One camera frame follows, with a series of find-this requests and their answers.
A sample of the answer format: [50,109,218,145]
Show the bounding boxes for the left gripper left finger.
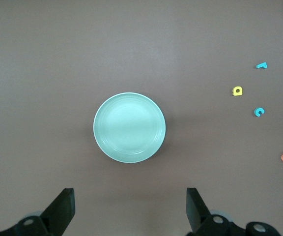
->
[0,188,76,236]

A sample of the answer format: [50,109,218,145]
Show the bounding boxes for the green plate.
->
[93,92,167,164]

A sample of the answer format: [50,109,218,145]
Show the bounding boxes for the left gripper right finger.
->
[186,187,281,236]

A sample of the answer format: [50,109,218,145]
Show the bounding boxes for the brown table cover sheet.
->
[0,0,283,236]

